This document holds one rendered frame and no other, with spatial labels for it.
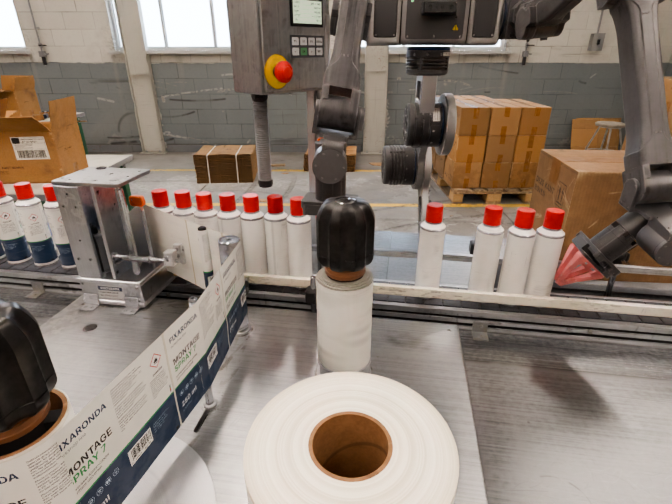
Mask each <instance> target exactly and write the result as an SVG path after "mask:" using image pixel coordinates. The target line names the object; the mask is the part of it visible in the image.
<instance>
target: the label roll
mask: <svg viewBox="0 0 672 504"><path fill-rule="evenodd" d="M243 469H244V477H245V484H246V492H247V499H248V504H454V500H455V495H456V489H457V483H458V478H459V456H458V451H457V446H456V443H455V440H454V437H453V435H452V432H451V430H450V428H449V427H448V425H447V423H446V422H445V420H444V419H443V417H442V416H441V414H440V413H439V412H438V411H437V410H436V409H435V408H434V406H433V405H432V404H431V403H429V402H428V401H427V400H426V399H425V398H424V397H422V396H421V395H420V394H418V393H417V392H415V391H414V390H412V389H411V388H409V387H407V386H405V385H403V384H401V383H399V382H397V381H394V380H391V379H389V378H386V377H382V376H379V375H374V374H369V373H362V372H334V373H326V374H322V375H317V376H314V377H310V378H307V379H305V380H302V381H300V382H298V383H295V384H293V385H292V386H290V387H288V388H286V389H285V390H283V391H282V392H280V393H279V394H278V395H276V396H275V397H274V398H273V399H272V400H271V401H269V402H268V403H267V404H266V406H265V407H264V408H263V409H262V410H261V411H260V413H259V414H258V415H257V417H256V419H255V420H254V422H253V424H252V426H251V428H250V430H249V433H248V435H247V438H246V442H245V446H244V454H243Z"/></svg>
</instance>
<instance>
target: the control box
mask: <svg viewBox="0 0 672 504"><path fill-rule="evenodd" d="M226 8H227V18H228V29H229V39H230V50H231V60H232V71H233V81H234V90H235V92H239V93H248V94H257V95H269V94H281V93H292V92H304V91H316V90H322V86H323V79H324V74H325V71H326V45H325V0H323V28H319V27H297V26H291V24H290V0H226ZM290 35H311V36H324V57H311V58H291V55H290ZM280 61H287V62H289V63H290V64H291V66H292V68H293V77H292V79H291V81H290V82H288V83H281V82H279V81H278V80H277V79H276V77H275V76H274V74H273V69H274V67H275V66H276V64H277V63H278V62H280Z"/></svg>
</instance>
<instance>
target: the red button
mask: <svg viewBox="0 0 672 504"><path fill-rule="evenodd" d="M273 74H274V76H275V77H276V79H277V80H278V81H279V82H281V83H288V82H290V81H291V79H292V77H293V68H292V66H291V64H290V63H289V62H287V61H280V62H278V63H277V64H276V66H275V67H274V69H273Z"/></svg>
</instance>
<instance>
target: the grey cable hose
mask: <svg viewBox="0 0 672 504"><path fill-rule="evenodd" d="M267 98H268V96H267V95H257V94H252V95H251V99H252V100H253V102H252V103H253V110H254V111H253V112H254V113H253V115H254V119H255V120H254V124H255V125H254V126H255V127H254V128H255V135H256V136H255V137H256V138H255V139H256V140H255V141H256V148H257V149H256V150H257V151H256V152H257V161H258V162H257V163H258V164H257V165H258V178H259V179H258V184H259V187H262V188H269V187H272V186H273V179H272V170H271V169H272V168H271V157H270V156H271V155H270V142H269V141H270V140H269V139H270V138H269V131H268V130H269V129H268V128H269V124H268V123H269V122H268V115H267V114H268V113H267V112H268V111H267V110H268V108H267V101H266V100H267Z"/></svg>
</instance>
